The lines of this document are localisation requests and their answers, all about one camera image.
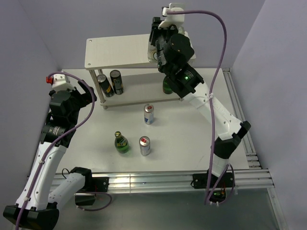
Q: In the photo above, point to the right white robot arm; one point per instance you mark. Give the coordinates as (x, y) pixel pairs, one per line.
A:
(190, 86)

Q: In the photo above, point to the clear glass bottle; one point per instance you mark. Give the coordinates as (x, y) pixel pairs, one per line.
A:
(152, 51)
(181, 30)

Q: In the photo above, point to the aluminium front rail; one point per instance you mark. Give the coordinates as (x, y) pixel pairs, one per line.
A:
(160, 182)

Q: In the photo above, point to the silver blue can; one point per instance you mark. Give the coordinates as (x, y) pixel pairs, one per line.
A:
(149, 114)

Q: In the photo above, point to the green bottle red label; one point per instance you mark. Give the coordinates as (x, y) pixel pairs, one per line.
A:
(166, 87)

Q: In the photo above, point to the silver can red tab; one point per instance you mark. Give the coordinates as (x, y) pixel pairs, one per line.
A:
(144, 143)

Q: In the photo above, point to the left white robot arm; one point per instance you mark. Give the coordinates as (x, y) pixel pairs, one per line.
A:
(37, 208)

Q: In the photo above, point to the aluminium side rail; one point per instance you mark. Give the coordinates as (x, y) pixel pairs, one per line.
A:
(247, 142)

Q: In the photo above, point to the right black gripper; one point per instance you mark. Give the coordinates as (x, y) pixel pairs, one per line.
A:
(155, 31)

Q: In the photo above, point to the black green can right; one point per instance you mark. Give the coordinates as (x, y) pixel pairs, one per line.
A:
(117, 83)

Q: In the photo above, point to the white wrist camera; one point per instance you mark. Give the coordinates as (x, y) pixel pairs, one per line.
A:
(60, 82)
(172, 19)

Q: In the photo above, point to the green bottle yellow label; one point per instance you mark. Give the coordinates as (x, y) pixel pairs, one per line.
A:
(121, 143)

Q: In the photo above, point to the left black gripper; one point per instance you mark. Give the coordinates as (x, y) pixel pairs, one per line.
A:
(85, 98)

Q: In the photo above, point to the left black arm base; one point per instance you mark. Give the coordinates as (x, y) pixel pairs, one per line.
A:
(90, 192)

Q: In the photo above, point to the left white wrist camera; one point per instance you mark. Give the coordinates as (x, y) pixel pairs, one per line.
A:
(60, 82)

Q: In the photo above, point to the beige two-tier shelf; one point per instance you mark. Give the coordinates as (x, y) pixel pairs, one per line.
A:
(141, 79)

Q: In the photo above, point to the black yellow can left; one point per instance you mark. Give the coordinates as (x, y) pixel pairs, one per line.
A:
(105, 85)

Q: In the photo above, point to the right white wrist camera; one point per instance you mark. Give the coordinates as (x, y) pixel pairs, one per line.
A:
(172, 19)

